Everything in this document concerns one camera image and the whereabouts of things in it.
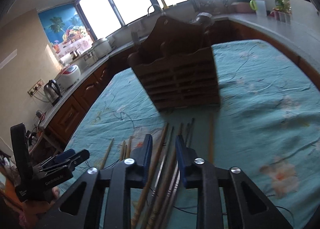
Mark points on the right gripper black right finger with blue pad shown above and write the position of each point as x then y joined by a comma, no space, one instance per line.
225,193

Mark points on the teal floral tablecloth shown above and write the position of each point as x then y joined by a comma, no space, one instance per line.
267,124

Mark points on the stainless electric kettle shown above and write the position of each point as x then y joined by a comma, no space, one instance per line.
52,92

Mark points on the white red rice cooker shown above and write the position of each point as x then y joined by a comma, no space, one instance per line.
67,77

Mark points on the brown wooden utensil holder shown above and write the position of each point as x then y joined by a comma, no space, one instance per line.
175,65

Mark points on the white slow cooker pot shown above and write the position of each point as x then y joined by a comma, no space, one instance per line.
101,48

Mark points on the fruit beach poster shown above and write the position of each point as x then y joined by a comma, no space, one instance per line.
65,30

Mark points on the chrome sink faucet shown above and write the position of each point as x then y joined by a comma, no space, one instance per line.
156,9

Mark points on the pink plastic basin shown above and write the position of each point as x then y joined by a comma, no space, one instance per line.
242,6

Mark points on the yellow dish soap bottle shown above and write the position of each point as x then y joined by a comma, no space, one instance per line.
165,6

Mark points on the yellow green drink bottle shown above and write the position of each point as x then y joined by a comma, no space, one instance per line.
279,5

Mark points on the wall power socket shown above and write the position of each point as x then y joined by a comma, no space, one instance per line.
36,87

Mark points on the white jug green handle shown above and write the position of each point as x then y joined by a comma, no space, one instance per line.
259,6

